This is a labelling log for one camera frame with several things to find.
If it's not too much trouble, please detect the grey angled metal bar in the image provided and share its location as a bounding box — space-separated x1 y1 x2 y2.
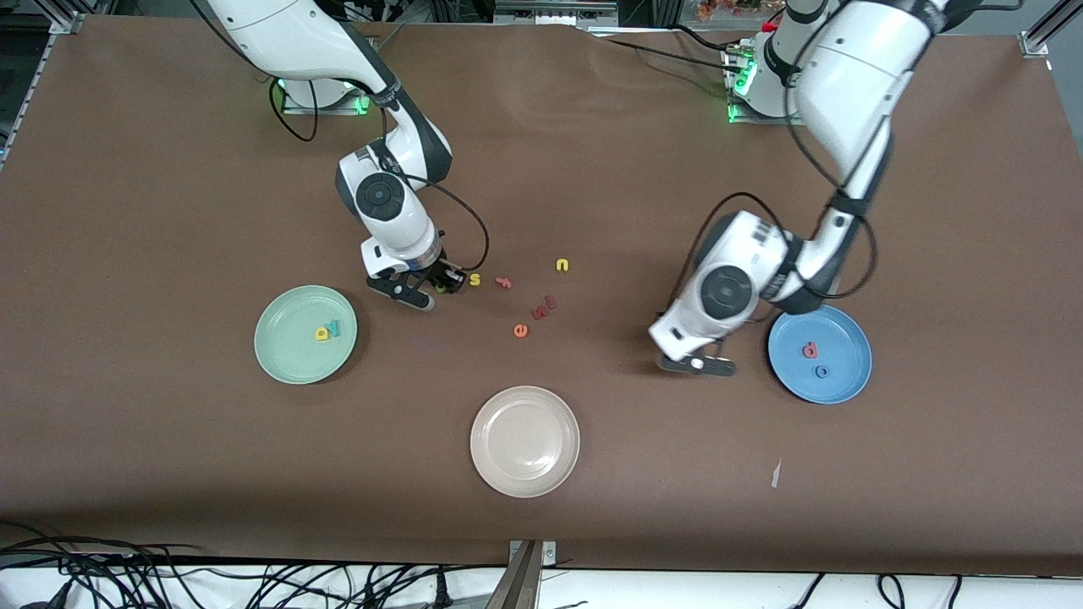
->
484 541 542 609

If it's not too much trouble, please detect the brown table cover sheet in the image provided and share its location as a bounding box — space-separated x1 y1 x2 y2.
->
0 15 1083 578

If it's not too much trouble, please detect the silver metal bracket plate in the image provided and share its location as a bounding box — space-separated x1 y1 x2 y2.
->
509 540 558 569

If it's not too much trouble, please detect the beige plate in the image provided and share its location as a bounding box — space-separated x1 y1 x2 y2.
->
470 386 581 499

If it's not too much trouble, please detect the orange flower decoration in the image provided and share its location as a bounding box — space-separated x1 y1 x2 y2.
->
698 0 783 22

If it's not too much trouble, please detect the green plate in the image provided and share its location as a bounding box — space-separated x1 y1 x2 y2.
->
254 285 359 386

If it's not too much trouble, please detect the black right arm cable loop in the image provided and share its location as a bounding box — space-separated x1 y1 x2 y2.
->
269 80 319 143

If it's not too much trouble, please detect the aluminium frame rail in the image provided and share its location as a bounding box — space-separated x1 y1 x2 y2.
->
0 34 53 170

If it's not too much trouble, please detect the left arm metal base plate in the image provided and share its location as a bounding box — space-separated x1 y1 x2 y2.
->
726 42 806 127

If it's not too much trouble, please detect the aluminium frame post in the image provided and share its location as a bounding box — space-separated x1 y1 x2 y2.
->
47 0 87 36
1020 0 1083 58

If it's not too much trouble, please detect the black cable on table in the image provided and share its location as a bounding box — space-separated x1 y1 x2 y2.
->
602 37 735 65
668 24 745 53

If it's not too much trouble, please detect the blue plate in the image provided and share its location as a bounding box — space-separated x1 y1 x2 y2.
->
767 303 873 405

